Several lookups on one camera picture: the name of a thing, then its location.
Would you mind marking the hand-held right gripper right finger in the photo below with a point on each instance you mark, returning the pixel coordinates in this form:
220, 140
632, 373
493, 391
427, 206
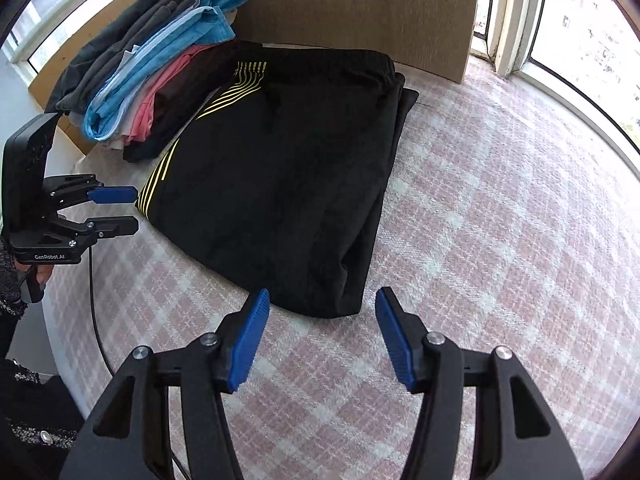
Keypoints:
395, 340

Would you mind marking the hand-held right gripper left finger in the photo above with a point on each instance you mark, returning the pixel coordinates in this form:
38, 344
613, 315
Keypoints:
247, 340

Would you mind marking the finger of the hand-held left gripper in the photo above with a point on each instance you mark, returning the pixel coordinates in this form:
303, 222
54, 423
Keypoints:
115, 194
120, 225

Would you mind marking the black shorts with yellow stripes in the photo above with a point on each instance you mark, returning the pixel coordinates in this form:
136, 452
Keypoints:
280, 175

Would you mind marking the person's left forearm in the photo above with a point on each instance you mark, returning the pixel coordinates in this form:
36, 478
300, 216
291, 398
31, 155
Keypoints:
7, 280

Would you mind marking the stack of folded clothes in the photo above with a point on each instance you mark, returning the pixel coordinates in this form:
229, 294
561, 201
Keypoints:
130, 85

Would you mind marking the person's left hand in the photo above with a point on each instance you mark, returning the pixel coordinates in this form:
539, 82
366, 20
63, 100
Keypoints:
46, 275

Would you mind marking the pink plaid cloth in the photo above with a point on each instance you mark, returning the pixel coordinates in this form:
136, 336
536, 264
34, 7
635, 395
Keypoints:
475, 210

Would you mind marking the person's dark tweed clothing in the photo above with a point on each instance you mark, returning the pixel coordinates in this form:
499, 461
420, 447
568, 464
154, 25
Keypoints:
30, 410

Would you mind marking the large light brown wooden board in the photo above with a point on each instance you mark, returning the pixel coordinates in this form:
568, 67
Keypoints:
360, 5

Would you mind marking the apartment building outside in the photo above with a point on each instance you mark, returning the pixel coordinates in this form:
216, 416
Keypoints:
590, 25

